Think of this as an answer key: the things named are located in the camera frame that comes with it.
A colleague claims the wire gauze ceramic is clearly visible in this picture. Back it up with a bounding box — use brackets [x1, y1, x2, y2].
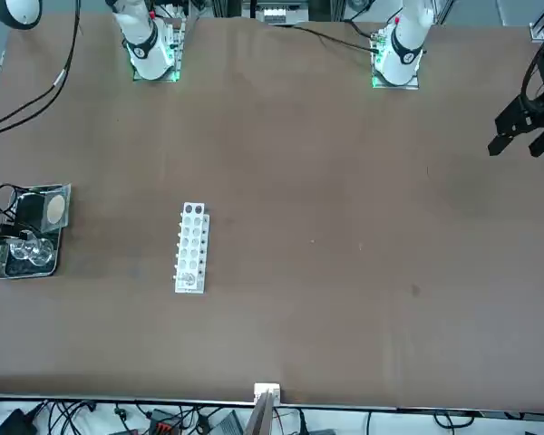
[40, 182, 73, 235]

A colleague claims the steel tray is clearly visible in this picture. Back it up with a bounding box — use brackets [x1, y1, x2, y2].
[0, 184, 67, 280]

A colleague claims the white test tube rack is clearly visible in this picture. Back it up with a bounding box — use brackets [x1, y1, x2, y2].
[171, 201, 212, 295]

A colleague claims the black power adapter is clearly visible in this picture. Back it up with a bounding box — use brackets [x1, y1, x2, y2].
[0, 407, 40, 435]

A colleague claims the red black electronic box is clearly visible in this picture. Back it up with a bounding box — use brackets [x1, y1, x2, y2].
[148, 409, 183, 435]

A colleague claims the ridged black power supply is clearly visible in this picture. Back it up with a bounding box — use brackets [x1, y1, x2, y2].
[212, 410, 245, 435]

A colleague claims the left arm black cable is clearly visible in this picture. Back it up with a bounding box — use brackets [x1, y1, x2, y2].
[520, 26, 544, 108]

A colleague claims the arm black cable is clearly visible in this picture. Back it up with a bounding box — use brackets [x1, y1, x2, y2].
[520, 26, 544, 108]
[0, 0, 83, 150]

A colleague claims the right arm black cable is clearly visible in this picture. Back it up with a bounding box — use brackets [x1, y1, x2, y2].
[0, 0, 83, 150]

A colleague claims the thin black cable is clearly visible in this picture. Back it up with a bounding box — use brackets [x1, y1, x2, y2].
[271, 22, 382, 58]

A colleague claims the white post foot bracket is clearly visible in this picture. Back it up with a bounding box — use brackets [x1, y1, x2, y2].
[253, 382, 282, 404]

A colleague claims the aluminium camera post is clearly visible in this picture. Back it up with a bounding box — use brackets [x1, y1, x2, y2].
[246, 391, 276, 435]

